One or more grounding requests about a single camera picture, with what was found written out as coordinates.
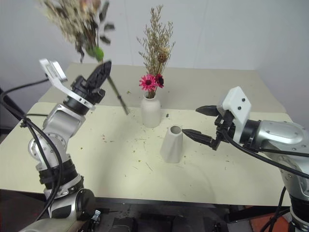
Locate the red object under table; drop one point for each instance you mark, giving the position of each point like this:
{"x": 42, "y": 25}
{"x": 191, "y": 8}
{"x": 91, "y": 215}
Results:
{"x": 260, "y": 223}

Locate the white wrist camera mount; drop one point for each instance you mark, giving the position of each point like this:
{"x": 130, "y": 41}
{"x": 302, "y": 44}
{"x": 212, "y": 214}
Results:
{"x": 56, "y": 72}
{"x": 235, "y": 101}

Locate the round white bottle vase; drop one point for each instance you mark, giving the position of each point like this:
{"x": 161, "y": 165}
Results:
{"x": 150, "y": 112}

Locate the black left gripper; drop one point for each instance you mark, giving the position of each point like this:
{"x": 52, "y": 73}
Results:
{"x": 80, "y": 87}

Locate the cream table cloth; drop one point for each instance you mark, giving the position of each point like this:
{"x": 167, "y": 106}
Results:
{"x": 96, "y": 169}

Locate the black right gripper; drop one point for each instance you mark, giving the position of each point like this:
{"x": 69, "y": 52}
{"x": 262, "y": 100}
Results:
{"x": 225, "y": 125}

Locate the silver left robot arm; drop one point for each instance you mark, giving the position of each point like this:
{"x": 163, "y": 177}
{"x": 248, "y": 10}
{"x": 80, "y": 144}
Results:
{"x": 56, "y": 120}

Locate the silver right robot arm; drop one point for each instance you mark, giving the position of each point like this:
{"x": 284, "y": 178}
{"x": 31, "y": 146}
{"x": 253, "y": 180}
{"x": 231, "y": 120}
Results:
{"x": 282, "y": 135}

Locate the faceted white tapered vase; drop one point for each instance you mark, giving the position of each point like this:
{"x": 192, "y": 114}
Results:
{"x": 171, "y": 147}

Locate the dried flower bouquet green leaves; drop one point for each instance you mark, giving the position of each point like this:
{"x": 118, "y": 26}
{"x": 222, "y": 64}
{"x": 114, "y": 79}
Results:
{"x": 96, "y": 51}

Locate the small metal clamp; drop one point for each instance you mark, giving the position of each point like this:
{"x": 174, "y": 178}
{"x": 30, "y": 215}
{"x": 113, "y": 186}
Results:
{"x": 96, "y": 217}

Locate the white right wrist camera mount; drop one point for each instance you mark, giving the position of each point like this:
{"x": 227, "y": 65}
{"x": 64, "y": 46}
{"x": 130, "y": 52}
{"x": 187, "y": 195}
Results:
{"x": 235, "y": 101}

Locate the dried bouquet with pink flowers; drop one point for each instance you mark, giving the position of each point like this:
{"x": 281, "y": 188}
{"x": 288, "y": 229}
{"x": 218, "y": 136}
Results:
{"x": 154, "y": 48}

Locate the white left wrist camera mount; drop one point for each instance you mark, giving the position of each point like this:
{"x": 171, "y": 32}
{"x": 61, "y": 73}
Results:
{"x": 56, "y": 72}

